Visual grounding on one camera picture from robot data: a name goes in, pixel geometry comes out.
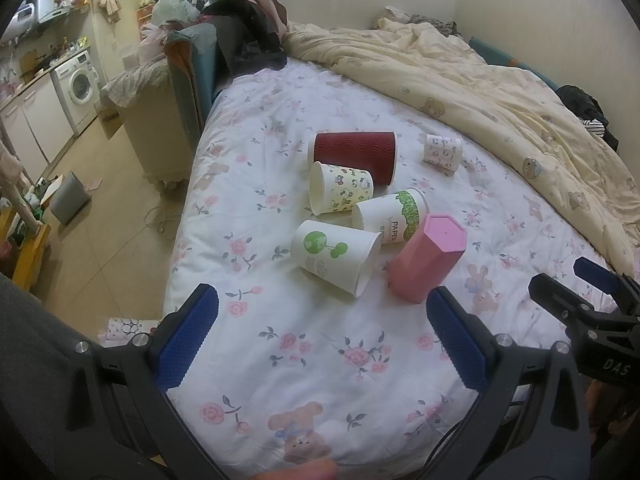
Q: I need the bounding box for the dark red ribbed paper cup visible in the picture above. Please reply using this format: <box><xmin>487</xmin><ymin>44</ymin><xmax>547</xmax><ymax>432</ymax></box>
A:
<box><xmin>313</xmin><ymin>131</ymin><xmax>399</xmax><ymax>187</ymax></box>

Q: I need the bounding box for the pink hexagonal plastic cup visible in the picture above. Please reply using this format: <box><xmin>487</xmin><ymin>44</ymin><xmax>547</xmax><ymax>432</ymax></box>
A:
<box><xmin>387</xmin><ymin>213</ymin><xmax>468</xmax><ymax>305</ymax></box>

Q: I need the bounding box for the cardboard box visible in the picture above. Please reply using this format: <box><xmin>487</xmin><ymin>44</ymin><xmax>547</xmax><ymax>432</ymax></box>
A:
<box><xmin>95</xmin><ymin>100</ymin><xmax>123</xmax><ymax>141</ymax></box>

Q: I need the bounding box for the yellow patterned paper cup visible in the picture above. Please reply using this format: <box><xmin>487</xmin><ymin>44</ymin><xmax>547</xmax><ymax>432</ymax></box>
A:
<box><xmin>308</xmin><ymin>161</ymin><xmax>375</xmax><ymax>216</ymax></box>

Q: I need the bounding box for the grey patterned pillow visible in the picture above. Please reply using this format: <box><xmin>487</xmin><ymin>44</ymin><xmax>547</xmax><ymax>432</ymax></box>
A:
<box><xmin>372</xmin><ymin>6</ymin><xmax>458</xmax><ymax>36</ymax></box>

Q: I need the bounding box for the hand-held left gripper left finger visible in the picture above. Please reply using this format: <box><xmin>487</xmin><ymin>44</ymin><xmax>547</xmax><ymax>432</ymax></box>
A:
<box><xmin>65</xmin><ymin>282</ymin><xmax>227</xmax><ymax>480</ymax></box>

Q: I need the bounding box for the white leaf print paper cup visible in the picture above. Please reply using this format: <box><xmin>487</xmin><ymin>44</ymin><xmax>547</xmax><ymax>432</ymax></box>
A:
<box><xmin>351</xmin><ymin>187</ymin><xmax>431</xmax><ymax>246</ymax></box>

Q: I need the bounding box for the white floor cable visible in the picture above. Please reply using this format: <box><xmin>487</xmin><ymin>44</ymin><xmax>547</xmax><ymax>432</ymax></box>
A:
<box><xmin>144</xmin><ymin>200</ymin><xmax>182</xmax><ymax>235</ymax></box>

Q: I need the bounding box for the pink patterned box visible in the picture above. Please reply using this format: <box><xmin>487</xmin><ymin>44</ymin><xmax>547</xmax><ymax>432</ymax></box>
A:
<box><xmin>97</xmin><ymin>316</ymin><xmax>162</xmax><ymax>343</ymax></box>

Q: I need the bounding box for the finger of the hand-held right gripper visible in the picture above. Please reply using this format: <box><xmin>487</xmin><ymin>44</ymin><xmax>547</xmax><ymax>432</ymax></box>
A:
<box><xmin>528</xmin><ymin>272</ymin><xmax>608</xmax><ymax>333</ymax></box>
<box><xmin>573</xmin><ymin>257</ymin><xmax>640</xmax><ymax>313</ymax></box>

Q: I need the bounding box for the teal bed headboard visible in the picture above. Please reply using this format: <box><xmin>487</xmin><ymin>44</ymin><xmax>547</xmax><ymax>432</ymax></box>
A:
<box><xmin>165</xmin><ymin>22</ymin><xmax>223</xmax><ymax>133</ymax></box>

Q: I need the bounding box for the dark clothes pile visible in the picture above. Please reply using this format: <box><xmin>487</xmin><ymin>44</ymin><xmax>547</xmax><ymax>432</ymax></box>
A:
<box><xmin>192</xmin><ymin>0</ymin><xmax>290</xmax><ymax>86</ymax></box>

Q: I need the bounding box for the range hood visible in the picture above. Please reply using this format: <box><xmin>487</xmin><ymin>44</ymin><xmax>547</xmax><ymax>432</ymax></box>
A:
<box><xmin>12</xmin><ymin>0</ymin><xmax>73</xmax><ymax>28</ymax></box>

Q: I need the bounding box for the floral white bed sheet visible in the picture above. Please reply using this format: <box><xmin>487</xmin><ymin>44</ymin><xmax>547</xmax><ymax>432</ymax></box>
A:
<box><xmin>162</xmin><ymin>55</ymin><xmax>640</xmax><ymax>480</ymax></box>

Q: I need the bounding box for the white kitchen cabinet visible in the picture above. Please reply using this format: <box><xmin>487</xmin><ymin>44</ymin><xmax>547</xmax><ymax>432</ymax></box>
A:
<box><xmin>0</xmin><ymin>72</ymin><xmax>76</xmax><ymax>181</ymax></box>

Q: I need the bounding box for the white tree print paper cup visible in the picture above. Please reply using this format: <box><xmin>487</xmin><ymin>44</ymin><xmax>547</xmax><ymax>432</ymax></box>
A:
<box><xmin>291</xmin><ymin>220</ymin><xmax>383</xmax><ymax>301</ymax></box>

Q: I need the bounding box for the black garment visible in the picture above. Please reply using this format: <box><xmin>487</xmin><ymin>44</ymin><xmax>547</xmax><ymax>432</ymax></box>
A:
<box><xmin>556</xmin><ymin>85</ymin><xmax>610</xmax><ymax>126</ymax></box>

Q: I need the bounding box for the cream bear print duvet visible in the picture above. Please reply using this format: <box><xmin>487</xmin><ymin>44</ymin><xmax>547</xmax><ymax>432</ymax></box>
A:
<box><xmin>286</xmin><ymin>14</ymin><xmax>640</xmax><ymax>277</ymax></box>

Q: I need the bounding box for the white washing machine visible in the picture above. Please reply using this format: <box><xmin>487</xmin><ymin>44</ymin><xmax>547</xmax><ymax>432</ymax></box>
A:
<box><xmin>51</xmin><ymin>49</ymin><xmax>101</xmax><ymax>131</ymax></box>

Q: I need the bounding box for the hanging beige cloth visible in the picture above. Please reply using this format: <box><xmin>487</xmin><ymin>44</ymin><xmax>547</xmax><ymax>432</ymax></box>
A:
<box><xmin>97</xmin><ymin>0</ymin><xmax>122</xmax><ymax>25</ymax></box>

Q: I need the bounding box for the grey trash bin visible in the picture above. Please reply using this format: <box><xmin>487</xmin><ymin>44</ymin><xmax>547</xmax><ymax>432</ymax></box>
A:
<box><xmin>50</xmin><ymin>171</ymin><xmax>92</xmax><ymax>226</ymax></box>

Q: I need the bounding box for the small pink patterned paper cup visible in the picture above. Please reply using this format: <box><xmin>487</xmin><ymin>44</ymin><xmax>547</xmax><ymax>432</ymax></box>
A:
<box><xmin>422</xmin><ymin>134</ymin><xmax>462</xmax><ymax>176</ymax></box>

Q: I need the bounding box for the striped black white cloth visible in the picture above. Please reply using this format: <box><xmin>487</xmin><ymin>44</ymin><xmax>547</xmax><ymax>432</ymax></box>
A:
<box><xmin>580</xmin><ymin>117</ymin><xmax>621</xmax><ymax>153</ymax></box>

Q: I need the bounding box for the yellow wooden stool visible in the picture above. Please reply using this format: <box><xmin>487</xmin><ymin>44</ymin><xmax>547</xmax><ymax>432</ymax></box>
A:
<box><xmin>0</xmin><ymin>210</ymin><xmax>52</xmax><ymax>293</ymax></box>

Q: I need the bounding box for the white plastic bag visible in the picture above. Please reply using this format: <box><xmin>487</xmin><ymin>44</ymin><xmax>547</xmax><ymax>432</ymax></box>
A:
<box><xmin>150</xmin><ymin>0</ymin><xmax>201</xmax><ymax>28</ymax></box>

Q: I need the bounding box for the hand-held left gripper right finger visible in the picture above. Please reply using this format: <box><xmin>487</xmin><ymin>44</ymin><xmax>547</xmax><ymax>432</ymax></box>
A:
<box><xmin>424</xmin><ymin>286</ymin><xmax>592</xmax><ymax>480</ymax></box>

